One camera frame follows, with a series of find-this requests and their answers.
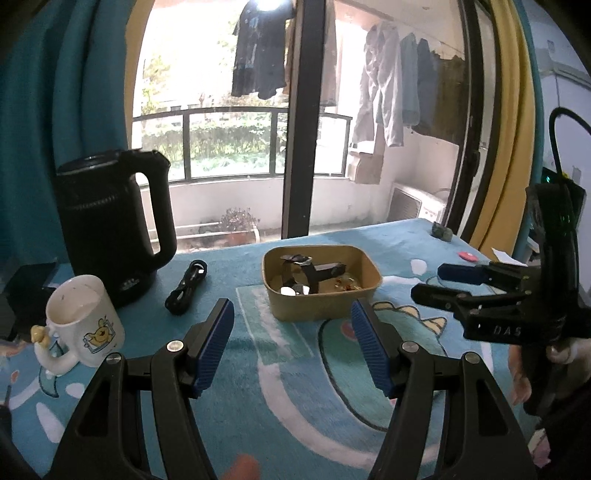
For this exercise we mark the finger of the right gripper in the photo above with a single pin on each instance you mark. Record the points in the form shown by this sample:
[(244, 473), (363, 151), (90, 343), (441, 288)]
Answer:
[(504, 317), (506, 277)]

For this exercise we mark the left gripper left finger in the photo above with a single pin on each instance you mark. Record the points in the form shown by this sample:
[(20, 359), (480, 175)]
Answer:
[(104, 438)]

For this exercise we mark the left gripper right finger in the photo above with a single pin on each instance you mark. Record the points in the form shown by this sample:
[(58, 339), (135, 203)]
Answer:
[(481, 438)]

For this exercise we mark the right hand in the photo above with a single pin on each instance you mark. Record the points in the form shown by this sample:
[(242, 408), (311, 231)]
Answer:
[(575, 355)]

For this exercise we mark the left hand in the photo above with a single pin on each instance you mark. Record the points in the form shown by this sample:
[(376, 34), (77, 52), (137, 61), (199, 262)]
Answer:
[(245, 467)]

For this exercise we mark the yellow curtain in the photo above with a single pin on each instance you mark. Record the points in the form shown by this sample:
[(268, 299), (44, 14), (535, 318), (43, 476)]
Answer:
[(501, 216)]

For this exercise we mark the red round small object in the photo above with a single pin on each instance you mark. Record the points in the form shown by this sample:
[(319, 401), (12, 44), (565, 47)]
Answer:
[(467, 256)]

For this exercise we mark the small dark green object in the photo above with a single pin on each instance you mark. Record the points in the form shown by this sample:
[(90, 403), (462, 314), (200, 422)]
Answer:
[(442, 232)]

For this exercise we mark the white cartoon mug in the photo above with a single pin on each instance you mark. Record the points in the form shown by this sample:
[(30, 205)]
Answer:
[(82, 326)]

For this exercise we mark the air conditioner outdoor unit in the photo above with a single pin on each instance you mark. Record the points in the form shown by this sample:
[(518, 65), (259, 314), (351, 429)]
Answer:
[(409, 203)]

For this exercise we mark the black box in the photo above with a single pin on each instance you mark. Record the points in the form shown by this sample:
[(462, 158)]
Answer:
[(24, 299)]

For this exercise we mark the blue dinosaur plush rug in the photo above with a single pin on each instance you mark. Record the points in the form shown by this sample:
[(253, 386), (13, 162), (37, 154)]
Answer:
[(298, 395)]

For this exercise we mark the tan plastic tray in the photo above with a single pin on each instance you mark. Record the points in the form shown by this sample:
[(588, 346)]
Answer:
[(328, 303)]

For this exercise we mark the black electric kettle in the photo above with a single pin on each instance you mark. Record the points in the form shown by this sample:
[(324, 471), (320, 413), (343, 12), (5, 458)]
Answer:
[(116, 219)]

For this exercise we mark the hanging light grey shirt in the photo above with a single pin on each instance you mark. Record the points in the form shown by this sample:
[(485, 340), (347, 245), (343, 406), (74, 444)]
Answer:
[(381, 102)]

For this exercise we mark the black watch stand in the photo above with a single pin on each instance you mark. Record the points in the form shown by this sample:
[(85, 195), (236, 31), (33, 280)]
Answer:
[(313, 275)]

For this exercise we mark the potted plant on balcony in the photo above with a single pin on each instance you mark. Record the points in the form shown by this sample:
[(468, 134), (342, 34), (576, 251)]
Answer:
[(240, 226)]

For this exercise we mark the black balcony railing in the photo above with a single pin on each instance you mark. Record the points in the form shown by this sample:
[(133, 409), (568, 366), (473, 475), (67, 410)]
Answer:
[(216, 143)]

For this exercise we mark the hanging dark shirt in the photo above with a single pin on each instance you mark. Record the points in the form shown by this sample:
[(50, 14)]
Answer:
[(260, 53)]

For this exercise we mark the teal curtain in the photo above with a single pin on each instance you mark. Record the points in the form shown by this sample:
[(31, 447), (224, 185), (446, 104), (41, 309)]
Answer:
[(62, 98)]

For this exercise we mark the black door frame post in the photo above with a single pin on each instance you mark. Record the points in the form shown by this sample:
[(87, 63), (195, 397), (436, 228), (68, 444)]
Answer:
[(302, 117)]

